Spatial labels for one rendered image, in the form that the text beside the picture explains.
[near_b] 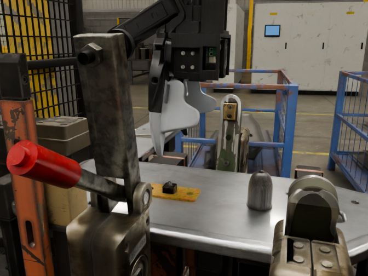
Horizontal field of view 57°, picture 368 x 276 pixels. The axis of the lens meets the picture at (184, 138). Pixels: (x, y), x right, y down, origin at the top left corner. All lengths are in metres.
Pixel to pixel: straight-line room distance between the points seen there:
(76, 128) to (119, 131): 0.39
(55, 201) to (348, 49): 8.27
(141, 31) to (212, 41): 0.09
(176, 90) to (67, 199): 0.17
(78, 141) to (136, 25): 0.32
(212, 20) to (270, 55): 7.83
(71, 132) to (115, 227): 0.38
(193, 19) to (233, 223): 0.25
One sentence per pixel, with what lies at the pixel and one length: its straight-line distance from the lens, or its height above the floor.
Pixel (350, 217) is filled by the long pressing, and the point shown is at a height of 1.00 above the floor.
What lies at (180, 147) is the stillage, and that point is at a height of 0.50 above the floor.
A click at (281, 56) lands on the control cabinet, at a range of 8.25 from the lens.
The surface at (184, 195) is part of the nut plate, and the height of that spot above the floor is 1.00.
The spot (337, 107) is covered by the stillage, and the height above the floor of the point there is 0.62.
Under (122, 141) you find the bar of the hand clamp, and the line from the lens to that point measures 0.30.
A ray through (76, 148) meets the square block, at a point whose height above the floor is 1.01.
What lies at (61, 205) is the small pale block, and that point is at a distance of 0.40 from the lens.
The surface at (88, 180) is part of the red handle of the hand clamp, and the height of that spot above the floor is 1.10.
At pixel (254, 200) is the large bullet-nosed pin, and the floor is 1.01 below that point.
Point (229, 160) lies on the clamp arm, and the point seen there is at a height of 1.01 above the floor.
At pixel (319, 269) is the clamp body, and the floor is 1.07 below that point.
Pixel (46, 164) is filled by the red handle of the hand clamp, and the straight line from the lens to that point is 0.23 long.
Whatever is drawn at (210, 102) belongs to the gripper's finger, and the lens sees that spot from 0.48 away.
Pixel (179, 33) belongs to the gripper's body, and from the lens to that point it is 0.40.
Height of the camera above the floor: 1.21
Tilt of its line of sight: 16 degrees down
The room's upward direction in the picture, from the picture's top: straight up
